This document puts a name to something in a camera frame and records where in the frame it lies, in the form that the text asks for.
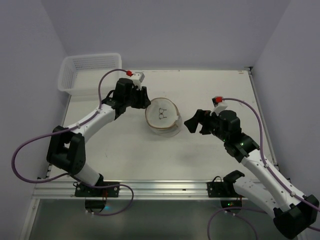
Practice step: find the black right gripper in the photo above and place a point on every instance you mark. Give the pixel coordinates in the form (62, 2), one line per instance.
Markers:
(203, 122)

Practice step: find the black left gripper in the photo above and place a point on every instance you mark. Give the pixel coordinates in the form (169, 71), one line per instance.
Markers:
(139, 97)

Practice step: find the white mesh laundry bag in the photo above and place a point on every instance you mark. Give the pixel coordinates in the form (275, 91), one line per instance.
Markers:
(163, 117)

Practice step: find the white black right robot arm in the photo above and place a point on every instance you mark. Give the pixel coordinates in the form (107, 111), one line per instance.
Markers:
(291, 210)

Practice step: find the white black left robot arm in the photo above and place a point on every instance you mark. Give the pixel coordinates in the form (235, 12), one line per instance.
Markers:
(67, 147)

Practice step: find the white plastic basket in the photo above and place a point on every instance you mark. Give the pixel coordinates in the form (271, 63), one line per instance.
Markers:
(79, 75)

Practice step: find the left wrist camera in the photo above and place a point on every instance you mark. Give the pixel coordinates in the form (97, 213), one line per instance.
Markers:
(136, 77)

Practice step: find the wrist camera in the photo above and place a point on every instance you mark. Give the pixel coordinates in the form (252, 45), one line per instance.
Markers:
(219, 105)
(136, 77)

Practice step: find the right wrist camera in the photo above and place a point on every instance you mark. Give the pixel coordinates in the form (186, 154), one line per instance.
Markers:
(219, 105)

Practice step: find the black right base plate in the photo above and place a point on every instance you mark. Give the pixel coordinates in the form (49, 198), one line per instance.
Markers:
(223, 187)

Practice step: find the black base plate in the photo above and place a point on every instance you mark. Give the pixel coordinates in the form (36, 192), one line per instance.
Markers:
(223, 187)
(110, 190)

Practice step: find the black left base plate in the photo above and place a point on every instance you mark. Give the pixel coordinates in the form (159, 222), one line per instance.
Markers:
(110, 190)

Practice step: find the aluminium mounting rail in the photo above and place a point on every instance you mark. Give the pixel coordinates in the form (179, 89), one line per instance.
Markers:
(142, 190)

